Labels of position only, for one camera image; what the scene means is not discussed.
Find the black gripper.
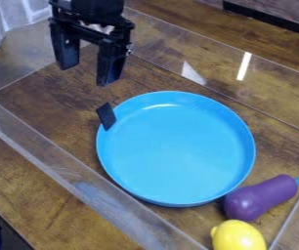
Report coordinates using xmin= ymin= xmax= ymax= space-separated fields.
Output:
xmin=48 ymin=0 xmax=135 ymax=86

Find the small black tab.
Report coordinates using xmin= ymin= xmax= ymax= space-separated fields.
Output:
xmin=96 ymin=103 xmax=117 ymax=131

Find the blue round plate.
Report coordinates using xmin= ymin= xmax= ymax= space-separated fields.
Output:
xmin=96 ymin=91 xmax=256 ymax=207

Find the white patterned curtain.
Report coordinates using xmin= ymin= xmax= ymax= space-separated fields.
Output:
xmin=0 ymin=0 xmax=51 ymax=46

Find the purple toy eggplant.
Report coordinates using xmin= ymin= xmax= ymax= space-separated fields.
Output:
xmin=223 ymin=174 xmax=299 ymax=222

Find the yellow toy lemon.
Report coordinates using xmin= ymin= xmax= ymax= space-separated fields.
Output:
xmin=210 ymin=220 xmax=268 ymax=250

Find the clear acrylic enclosure wall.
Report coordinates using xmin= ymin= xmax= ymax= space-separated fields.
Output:
xmin=0 ymin=12 xmax=299 ymax=250

